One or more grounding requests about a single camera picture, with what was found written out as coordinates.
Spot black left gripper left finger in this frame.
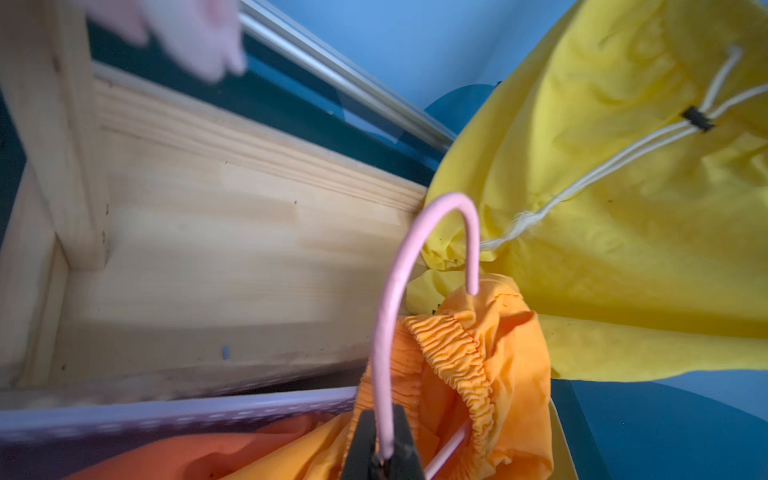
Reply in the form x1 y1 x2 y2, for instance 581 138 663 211
340 410 378 480

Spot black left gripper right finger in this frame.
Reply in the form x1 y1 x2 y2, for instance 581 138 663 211
386 404 425 480

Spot light orange shorts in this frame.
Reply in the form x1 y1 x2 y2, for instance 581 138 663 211
221 272 554 480

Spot dark orange shorts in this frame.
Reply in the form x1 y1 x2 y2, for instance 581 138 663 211
69 413 351 479

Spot yellow shorts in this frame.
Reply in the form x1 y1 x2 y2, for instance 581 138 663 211
426 1 767 382

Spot yellow plastic tray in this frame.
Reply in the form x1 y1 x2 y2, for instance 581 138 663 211
549 401 579 480

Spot pink plastic basket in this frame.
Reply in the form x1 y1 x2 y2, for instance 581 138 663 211
1 387 357 444

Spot wooden clothes rack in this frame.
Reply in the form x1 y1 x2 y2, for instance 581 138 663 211
1 1 425 411

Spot pink cherry blossom tree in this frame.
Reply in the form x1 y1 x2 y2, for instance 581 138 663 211
76 0 247 82

